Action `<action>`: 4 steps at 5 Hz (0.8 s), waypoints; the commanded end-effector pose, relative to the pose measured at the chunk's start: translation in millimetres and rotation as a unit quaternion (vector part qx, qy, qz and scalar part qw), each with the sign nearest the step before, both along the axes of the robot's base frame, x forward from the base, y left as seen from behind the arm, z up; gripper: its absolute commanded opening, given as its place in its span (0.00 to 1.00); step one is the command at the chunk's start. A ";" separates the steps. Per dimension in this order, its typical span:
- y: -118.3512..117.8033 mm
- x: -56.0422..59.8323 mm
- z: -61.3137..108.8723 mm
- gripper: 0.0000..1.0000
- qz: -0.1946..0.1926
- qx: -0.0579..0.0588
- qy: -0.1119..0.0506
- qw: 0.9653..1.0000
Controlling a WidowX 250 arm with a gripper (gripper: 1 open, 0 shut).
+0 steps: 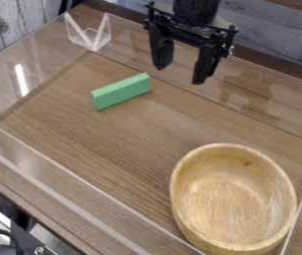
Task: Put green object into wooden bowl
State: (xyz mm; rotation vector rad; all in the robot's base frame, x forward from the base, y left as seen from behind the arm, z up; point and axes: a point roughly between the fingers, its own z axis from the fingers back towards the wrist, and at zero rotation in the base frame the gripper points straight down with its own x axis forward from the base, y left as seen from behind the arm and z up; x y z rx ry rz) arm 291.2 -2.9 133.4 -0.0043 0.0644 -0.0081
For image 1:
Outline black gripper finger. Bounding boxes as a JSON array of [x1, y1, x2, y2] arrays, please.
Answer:
[[150, 24, 174, 71], [192, 44, 221, 85]]

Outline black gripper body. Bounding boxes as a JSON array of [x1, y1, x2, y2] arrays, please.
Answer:
[[145, 1, 239, 58]]

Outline green rectangular block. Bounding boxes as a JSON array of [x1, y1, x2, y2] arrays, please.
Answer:
[[91, 73, 152, 111]]

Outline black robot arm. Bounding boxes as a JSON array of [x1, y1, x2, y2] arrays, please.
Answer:
[[145, 0, 239, 85]]

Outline round wooden bowl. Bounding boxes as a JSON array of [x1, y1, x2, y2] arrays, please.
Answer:
[[169, 143, 297, 255]]

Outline clear acrylic corner bracket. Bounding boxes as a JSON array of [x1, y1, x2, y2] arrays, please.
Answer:
[[65, 13, 112, 52]]

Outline clear acrylic enclosure walls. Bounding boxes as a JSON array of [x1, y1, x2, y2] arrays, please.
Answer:
[[0, 18, 302, 255]]

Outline black metal mount bracket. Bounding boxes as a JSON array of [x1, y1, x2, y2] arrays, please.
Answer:
[[11, 222, 55, 255]]

